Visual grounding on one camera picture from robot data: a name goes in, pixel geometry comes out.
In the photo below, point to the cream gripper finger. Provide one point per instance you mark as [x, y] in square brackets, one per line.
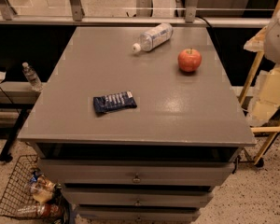
[256, 43]
[266, 97]

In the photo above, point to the black wire basket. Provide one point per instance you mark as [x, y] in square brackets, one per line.
[15, 195]

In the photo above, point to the blue rxbar wrapper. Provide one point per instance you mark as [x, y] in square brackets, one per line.
[114, 102]

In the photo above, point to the grey side bench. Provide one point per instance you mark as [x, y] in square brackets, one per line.
[17, 93]

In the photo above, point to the snack bag in basket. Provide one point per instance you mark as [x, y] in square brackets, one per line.
[41, 188]

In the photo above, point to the grey drawer cabinet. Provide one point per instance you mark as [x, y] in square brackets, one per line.
[157, 162]

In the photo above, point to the small upright water bottle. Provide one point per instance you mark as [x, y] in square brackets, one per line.
[32, 77]

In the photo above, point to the clear plastic water bottle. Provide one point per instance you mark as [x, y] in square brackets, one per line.
[153, 37]

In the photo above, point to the yellow wooden ladder frame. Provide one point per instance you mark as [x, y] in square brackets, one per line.
[272, 131]

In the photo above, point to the red apple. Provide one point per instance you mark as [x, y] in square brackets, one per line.
[189, 60]

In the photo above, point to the red bottle in basket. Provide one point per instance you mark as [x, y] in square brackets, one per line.
[40, 210]

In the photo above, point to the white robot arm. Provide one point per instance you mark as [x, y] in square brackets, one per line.
[272, 40]

